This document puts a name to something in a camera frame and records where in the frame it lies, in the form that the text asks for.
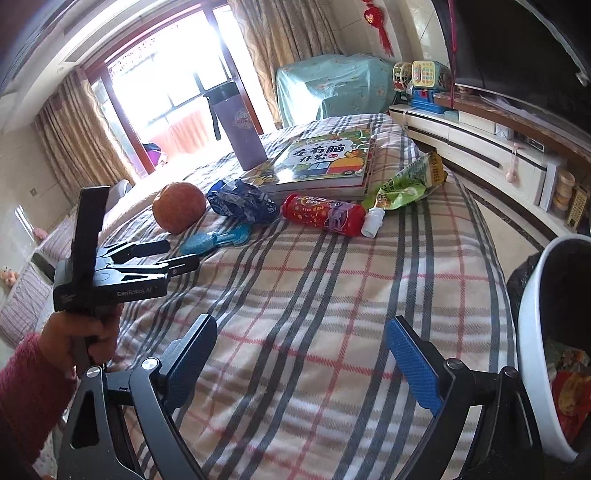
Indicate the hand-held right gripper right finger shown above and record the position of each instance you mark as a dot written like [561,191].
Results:
[415,369]

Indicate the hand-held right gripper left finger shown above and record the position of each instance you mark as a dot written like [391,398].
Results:
[187,374]

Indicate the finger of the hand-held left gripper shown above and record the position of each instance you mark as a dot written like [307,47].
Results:
[180,266]
[138,249]

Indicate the blue hairbrush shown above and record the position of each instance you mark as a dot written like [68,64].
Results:
[217,240]

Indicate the white trash bin black liner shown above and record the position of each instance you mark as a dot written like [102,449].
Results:
[531,323]

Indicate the red chip snack bag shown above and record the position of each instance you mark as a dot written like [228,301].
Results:
[572,397]

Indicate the person's left forearm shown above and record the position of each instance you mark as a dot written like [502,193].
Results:
[27,392]

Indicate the person's left hand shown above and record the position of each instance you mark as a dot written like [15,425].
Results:
[104,330]

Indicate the orange round fruit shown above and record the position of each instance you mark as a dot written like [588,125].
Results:
[179,207]

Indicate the striped pink sofa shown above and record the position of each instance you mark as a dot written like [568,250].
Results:
[23,295]

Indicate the blue crumpled wrapper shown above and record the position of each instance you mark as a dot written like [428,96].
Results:
[240,203]

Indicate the plaid blanket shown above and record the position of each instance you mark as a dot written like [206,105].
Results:
[300,323]

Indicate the beige patterned curtain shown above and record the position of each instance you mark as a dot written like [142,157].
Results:
[281,41]
[78,138]

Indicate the purple water bottle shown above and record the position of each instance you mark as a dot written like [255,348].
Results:
[242,134]

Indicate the red bottle white cap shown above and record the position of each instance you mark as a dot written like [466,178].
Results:
[318,214]

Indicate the children's picture book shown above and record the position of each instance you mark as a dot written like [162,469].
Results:
[323,157]

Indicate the green snack bag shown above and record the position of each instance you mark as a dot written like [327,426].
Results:
[406,184]

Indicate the glass balcony door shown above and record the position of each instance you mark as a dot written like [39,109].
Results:
[184,69]

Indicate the white box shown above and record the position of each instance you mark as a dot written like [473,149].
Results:
[549,182]

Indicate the round wooden stacking toy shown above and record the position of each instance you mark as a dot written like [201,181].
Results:
[564,189]

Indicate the teal floral furniture cover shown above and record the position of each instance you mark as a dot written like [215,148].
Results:
[332,87]

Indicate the white marble-top television cabinet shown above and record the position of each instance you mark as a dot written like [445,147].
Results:
[471,138]

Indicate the toy phone yellow green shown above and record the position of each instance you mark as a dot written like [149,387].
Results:
[429,85]

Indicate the black flat television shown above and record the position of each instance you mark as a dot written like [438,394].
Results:
[508,46]

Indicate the red knot wall ornament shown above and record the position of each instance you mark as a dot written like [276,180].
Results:
[371,18]

